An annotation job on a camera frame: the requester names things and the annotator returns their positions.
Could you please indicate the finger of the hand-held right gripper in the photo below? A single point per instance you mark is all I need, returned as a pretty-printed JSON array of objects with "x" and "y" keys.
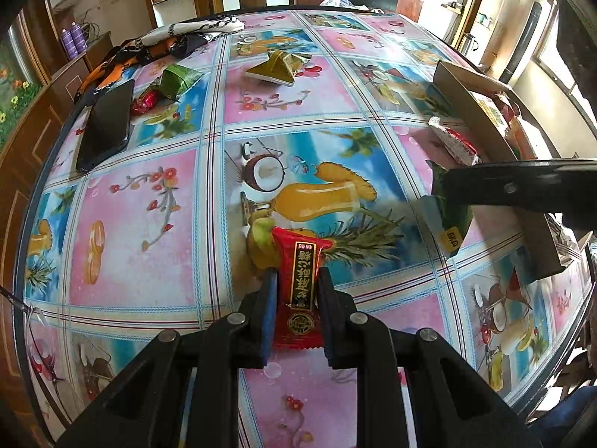
[{"x": 513, "y": 186}]

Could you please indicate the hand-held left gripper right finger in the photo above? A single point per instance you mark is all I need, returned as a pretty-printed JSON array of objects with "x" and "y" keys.
[{"x": 327, "y": 336}]

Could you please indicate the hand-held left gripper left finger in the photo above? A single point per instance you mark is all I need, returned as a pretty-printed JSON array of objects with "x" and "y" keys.
[{"x": 267, "y": 331}]

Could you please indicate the red candy packet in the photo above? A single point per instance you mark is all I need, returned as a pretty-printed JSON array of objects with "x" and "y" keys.
[{"x": 298, "y": 280}]

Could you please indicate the cardboard box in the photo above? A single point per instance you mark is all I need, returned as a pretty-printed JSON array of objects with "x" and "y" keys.
[{"x": 536, "y": 247}]

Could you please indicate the green and silver pea packet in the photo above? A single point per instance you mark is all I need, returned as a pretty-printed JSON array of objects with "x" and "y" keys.
[{"x": 454, "y": 226}]

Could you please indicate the red and white snack packet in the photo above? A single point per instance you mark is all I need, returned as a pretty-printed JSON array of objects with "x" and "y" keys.
[{"x": 459, "y": 142}]

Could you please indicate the dark red snack packet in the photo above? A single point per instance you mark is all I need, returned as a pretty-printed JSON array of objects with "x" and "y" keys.
[{"x": 507, "y": 105}]

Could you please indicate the yellow cracker packet with green edge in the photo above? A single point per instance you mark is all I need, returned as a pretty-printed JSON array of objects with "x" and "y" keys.
[{"x": 485, "y": 109}]

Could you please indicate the silver kettle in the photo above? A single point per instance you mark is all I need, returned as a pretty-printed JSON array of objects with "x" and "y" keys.
[{"x": 468, "y": 44}]

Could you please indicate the fruit print tablecloth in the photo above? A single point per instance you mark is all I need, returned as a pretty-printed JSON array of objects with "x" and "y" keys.
[{"x": 140, "y": 224}]

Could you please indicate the person's leg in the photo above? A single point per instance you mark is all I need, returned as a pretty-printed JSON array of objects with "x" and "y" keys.
[{"x": 562, "y": 415}]

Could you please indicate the white plastic bag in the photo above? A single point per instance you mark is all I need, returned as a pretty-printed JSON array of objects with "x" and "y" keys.
[{"x": 343, "y": 2}]

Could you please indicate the small red wrapped candy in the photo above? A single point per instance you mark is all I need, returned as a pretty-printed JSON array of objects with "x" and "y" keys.
[{"x": 145, "y": 101}]

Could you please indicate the black smartphone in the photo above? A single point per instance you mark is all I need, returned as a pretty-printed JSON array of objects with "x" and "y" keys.
[{"x": 107, "y": 126}]

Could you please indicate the green and yellow snack packet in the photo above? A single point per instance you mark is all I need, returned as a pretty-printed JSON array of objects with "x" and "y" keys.
[{"x": 277, "y": 69}]

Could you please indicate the small green foil packet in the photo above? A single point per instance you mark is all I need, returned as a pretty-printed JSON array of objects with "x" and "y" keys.
[{"x": 178, "y": 80}]

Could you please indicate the patterned scarf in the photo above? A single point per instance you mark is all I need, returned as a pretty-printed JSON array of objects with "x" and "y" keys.
[{"x": 154, "y": 49}]

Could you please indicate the wooden side cabinet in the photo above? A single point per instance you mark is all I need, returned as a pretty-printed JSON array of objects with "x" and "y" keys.
[{"x": 93, "y": 53}]

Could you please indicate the purple bottle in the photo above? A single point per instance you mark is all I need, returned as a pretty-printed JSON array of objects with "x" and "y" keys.
[
  {"x": 66, "y": 43},
  {"x": 77, "y": 37}
]

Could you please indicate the flower print wall poster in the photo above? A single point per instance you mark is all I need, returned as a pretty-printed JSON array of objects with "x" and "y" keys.
[{"x": 11, "y": 98}]

